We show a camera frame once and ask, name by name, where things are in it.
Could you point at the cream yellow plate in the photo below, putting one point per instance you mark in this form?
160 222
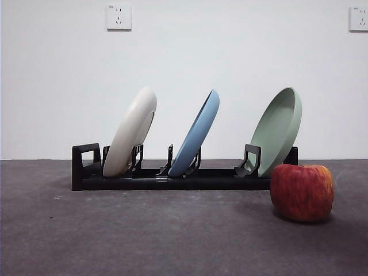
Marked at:
129 138

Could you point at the green plate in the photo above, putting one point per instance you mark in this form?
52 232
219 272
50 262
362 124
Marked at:
273 135

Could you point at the black plate rack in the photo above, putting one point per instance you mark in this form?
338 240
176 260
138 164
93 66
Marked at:
201 179

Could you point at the white wall socket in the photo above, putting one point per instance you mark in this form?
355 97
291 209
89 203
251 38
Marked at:
359 18
119 17

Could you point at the blue plate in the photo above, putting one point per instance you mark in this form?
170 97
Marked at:
195 138

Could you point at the red apple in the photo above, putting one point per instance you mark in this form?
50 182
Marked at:
302 192

